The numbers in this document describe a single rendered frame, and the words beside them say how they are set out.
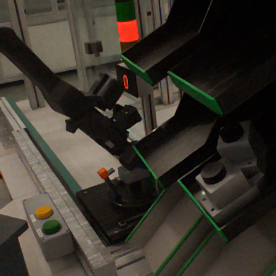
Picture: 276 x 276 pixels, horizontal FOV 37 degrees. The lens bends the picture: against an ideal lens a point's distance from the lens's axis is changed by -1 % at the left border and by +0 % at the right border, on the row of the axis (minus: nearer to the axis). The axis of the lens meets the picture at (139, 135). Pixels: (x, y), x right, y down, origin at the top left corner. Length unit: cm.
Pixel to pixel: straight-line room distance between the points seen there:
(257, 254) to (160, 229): 22
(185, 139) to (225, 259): 20
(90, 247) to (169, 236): 20
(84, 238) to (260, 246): 42
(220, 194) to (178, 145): 21
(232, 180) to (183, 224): 28
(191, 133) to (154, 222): 20
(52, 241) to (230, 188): 56
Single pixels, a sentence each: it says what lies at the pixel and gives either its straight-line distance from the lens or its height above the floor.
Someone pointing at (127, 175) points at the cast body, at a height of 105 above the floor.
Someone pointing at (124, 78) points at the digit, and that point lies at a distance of 111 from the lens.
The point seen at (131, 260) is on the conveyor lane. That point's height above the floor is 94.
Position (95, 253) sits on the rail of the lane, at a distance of 89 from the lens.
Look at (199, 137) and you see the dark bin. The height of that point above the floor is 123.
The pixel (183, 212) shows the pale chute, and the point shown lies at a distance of 76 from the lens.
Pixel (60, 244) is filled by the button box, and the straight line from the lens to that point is 97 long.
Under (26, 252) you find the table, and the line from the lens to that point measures 111.
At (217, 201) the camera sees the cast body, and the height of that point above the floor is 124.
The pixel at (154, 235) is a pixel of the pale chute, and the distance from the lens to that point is 80.
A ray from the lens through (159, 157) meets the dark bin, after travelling 68.
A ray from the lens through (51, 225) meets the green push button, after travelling 97.
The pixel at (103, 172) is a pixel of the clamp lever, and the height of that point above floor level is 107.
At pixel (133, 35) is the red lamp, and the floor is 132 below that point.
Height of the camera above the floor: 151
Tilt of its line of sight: 24 degrees down
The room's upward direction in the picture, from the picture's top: 7 degrees counter-clockwise
